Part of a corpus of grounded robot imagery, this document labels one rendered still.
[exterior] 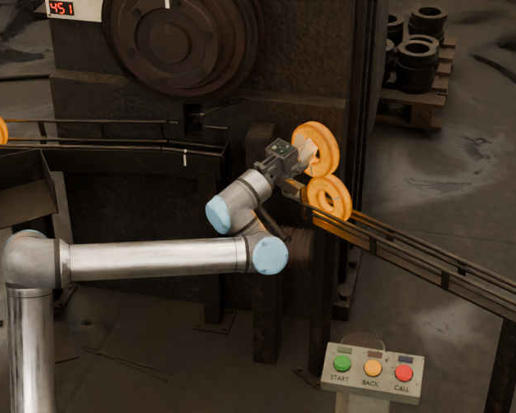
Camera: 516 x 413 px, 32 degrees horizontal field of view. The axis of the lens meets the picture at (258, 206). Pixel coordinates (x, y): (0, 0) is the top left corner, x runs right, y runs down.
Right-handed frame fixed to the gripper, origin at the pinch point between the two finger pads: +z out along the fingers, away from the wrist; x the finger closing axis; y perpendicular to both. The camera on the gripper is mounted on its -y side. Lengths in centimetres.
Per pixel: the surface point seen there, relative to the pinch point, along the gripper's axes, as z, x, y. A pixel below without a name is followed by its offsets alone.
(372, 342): -23, -36, -35
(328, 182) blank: 1.4, -0.4, -15.8
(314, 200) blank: -0.9, 4.4, -24.2
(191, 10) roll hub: -2.3, 38.6, 31.1
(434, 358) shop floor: 15, -22, -100
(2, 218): -68, 70, -15
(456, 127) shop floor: 143, 71, -137
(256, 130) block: 3.7, 31.8, -14.1
